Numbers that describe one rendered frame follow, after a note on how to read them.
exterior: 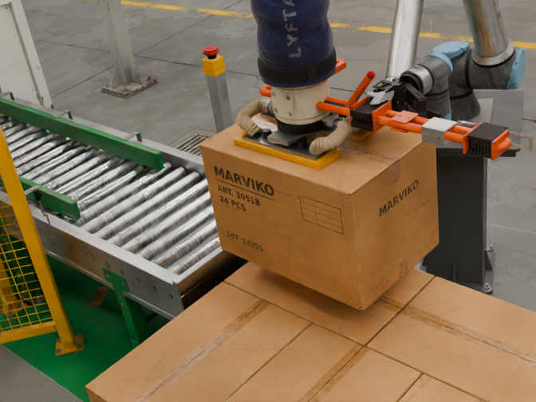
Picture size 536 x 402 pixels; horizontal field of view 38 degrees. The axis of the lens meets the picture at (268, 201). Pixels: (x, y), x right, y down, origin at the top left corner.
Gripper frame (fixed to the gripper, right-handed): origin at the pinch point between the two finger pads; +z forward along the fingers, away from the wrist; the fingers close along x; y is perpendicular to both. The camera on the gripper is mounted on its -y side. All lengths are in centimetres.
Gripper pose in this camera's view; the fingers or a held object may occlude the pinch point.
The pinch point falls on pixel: (376, 114)
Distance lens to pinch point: 213.6
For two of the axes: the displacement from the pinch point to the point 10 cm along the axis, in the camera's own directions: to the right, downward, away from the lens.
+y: -7.4, -2.6, 6.2
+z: -6.6, 4.6, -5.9
